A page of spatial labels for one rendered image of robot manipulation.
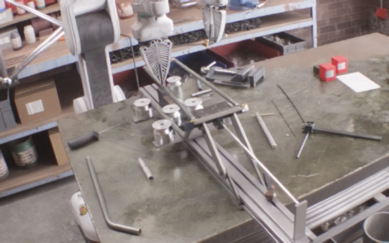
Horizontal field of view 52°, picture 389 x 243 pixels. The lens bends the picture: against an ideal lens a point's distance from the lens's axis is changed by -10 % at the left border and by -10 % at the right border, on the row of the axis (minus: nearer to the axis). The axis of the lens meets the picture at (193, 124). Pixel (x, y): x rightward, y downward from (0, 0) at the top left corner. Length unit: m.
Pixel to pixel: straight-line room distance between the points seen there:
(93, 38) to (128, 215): 0.87
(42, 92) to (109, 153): 1.37
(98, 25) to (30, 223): 1.33
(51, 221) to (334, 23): 3.18
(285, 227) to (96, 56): 1.18
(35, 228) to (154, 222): 1.62
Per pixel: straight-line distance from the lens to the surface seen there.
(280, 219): 0.88
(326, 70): 1.52
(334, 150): 1.14
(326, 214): 1.93
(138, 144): 1.24
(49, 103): 2.58
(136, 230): 0.92
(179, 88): 1.50
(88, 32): 1.67
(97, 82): 1.84
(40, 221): 2.55
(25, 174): 2.80
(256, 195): 0.94
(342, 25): 4.45
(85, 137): 1.29
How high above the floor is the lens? 1.49
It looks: 28 degrees down
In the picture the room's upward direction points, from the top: 8 degrees counter-clockwise
